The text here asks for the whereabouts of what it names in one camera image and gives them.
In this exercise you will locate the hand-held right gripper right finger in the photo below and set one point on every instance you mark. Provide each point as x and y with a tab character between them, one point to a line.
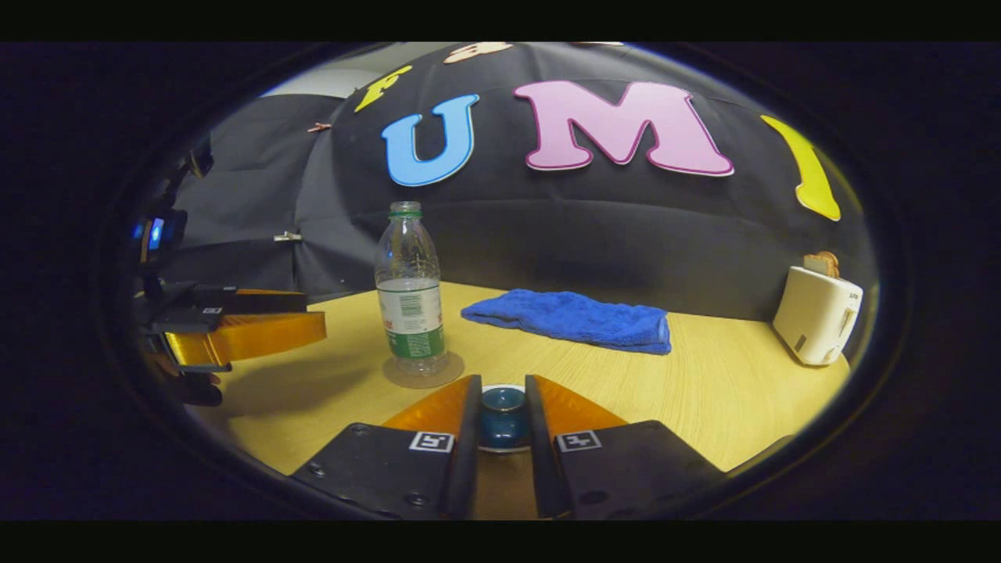
543	469

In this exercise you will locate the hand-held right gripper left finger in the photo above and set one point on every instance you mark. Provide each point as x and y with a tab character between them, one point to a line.
465	469

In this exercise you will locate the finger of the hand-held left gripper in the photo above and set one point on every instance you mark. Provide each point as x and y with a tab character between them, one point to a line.
235	305
258	336

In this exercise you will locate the blue teacup lid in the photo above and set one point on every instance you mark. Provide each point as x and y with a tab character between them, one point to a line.
503	418

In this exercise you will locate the white teacup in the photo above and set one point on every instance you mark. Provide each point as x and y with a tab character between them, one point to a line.
504	386

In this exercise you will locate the round brown coaster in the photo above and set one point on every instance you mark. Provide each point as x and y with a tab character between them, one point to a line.
450	374

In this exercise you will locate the clear plastic water bottle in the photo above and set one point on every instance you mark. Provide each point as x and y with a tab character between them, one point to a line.
410	297

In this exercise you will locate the small silver clamp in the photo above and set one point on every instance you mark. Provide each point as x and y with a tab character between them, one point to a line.
287	236

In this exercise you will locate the blue towel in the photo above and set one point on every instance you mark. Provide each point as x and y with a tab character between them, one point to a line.
579	317

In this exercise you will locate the small pink clamp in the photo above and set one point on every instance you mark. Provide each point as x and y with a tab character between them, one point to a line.
318	127

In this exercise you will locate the white toaster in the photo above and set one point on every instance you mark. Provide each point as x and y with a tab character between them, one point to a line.
817	317

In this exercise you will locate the toast slice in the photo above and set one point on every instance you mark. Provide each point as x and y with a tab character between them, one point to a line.
823	264

